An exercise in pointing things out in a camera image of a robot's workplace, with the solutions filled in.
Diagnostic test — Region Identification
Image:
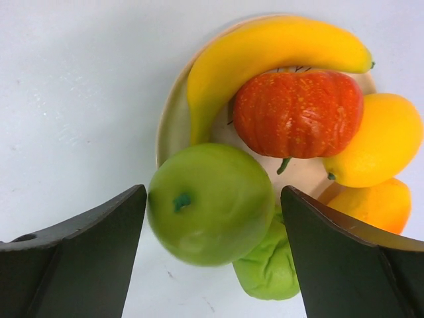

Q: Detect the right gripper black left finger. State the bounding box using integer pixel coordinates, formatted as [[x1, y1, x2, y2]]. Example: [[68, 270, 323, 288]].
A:
[[1, 185, 147, 317]]

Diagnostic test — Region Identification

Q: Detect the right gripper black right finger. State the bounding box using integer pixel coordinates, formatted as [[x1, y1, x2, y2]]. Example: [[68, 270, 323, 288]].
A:
[[280, 185, 423, 318]]

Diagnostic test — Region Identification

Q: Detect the yellow orange fake mango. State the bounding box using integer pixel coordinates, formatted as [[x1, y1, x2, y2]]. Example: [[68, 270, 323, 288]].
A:
[[327, 178, 411, 235]]

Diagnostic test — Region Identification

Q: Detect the yellow fake lemon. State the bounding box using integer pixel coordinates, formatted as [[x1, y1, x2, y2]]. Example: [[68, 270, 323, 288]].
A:
[[323, 93, 423, 188]]

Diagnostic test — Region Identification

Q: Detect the green fake apple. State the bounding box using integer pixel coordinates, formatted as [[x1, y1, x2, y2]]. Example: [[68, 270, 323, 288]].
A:
[[148, 143, 275, 266]]

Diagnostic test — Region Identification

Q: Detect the orange fake tangerine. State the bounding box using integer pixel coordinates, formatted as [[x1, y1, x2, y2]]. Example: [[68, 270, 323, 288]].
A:
[[233, 70, 364, 174]]

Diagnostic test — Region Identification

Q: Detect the yellow fake banana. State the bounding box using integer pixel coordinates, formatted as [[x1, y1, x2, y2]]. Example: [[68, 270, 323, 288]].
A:
[[187, 15, 375, 145]]

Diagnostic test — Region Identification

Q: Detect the green fake leafy vegetable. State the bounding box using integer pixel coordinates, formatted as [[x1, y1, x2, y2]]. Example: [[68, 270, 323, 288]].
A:
[[233, 205, 300, 301]]

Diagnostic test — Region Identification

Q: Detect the cream ceramic plate leaf motif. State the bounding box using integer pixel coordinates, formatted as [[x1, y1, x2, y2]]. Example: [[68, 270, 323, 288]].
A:
[[156, 15, 375, 197]]

